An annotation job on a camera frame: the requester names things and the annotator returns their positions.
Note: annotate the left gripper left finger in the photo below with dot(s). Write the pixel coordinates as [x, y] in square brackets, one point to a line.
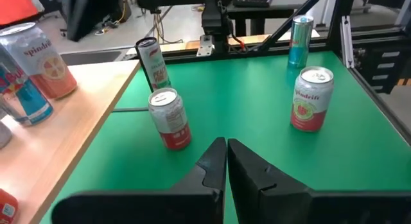
[205, 182]

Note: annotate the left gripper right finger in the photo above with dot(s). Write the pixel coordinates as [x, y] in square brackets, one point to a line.
[257, 192]

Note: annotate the blue silver Red Bull can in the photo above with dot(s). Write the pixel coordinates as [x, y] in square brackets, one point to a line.
[32, 105]

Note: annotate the Spindrift grapefruit can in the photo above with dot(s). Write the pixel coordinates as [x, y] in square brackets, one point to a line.
[48, 66]

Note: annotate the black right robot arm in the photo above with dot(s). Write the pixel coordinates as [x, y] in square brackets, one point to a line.
[215, 22]

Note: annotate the white red Spindrift can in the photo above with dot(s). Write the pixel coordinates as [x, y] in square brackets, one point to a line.
[311, 102]
[170, 121]

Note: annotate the teal Red Bull can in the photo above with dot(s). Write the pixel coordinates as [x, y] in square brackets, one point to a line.
[300, 41]

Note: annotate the grey desk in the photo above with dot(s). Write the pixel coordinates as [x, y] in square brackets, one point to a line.
[289, 1]

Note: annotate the black upright case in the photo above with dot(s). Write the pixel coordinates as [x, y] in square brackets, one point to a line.
[86, 15]

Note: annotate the orange red board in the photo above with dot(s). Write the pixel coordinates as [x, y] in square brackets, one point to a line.
[16, 5]

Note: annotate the white metal bracket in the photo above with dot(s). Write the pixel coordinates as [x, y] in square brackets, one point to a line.
[205, 46]

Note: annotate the black aluminium table frame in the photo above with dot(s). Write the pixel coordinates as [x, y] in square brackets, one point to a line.
[273, 52]

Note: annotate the silver aluminium post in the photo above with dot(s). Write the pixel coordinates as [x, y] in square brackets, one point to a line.
[346, 41]

